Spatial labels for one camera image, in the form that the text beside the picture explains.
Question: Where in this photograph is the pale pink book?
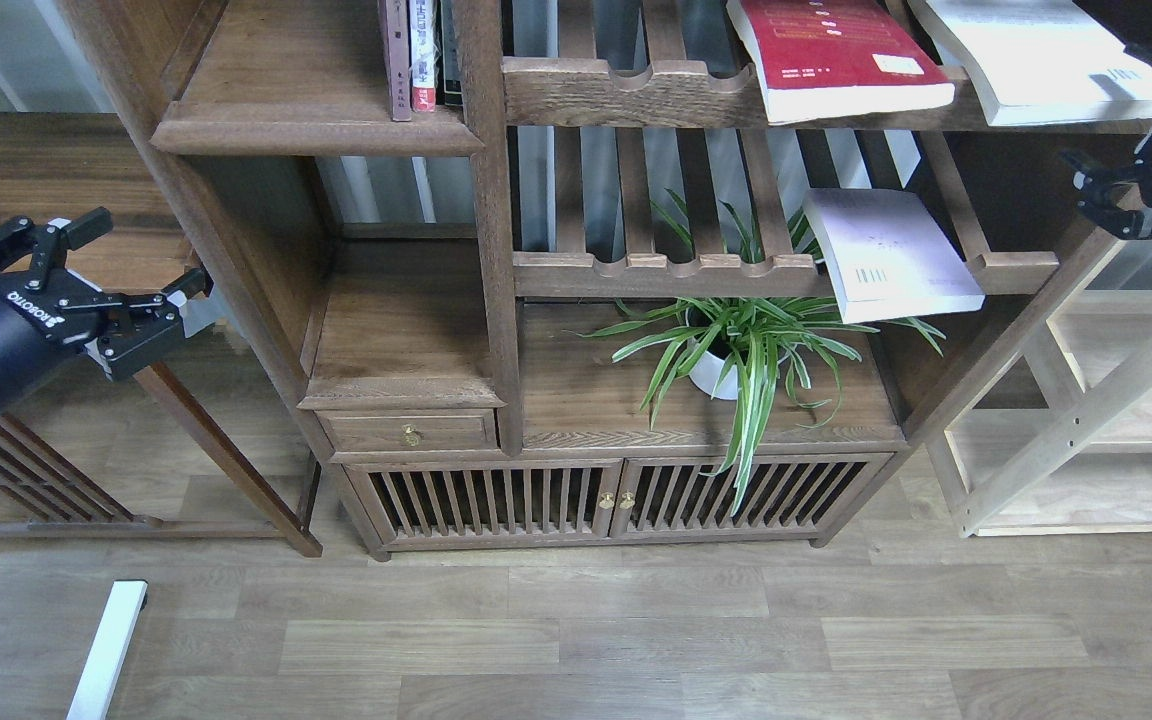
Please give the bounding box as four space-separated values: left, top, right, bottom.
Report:
803 188 986 323

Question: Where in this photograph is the light wooden shelf unit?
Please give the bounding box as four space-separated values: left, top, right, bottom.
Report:
924 130 1152 540

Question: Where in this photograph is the dark wooden side table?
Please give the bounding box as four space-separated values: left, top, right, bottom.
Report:
0 113 323 558

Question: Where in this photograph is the white metal leg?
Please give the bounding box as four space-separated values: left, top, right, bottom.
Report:
67 579 147 719

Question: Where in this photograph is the white and yellow book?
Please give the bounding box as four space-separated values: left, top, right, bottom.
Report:
910 1 1152 127

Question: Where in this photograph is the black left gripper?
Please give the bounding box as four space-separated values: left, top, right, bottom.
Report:
0 209 214 414

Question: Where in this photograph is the dark wooden bookshelf cabinet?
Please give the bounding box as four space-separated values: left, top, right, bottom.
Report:
59 1 1149 559

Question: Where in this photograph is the dark upright book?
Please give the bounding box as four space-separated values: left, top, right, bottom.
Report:
435 0 463 108

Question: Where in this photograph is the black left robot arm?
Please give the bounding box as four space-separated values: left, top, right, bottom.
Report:
0 209 228 414

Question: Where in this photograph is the green spider plant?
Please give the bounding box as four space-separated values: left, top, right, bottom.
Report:
568 190 947 517

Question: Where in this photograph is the small wooden drawer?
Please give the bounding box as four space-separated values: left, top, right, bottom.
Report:
317 407 497 454

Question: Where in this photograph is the maroon upright book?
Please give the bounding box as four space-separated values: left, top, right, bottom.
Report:
378 0 414 122

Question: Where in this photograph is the right slatted cabinet door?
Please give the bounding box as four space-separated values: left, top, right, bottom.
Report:
594 454 890 543

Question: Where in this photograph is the red cover book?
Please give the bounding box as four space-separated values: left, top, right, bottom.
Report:
726 1 955 126

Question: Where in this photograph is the red white upright book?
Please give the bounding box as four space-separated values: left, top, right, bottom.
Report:
408 0 438 113

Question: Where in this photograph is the white plant pot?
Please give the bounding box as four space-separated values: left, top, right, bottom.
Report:
689 313 788 401

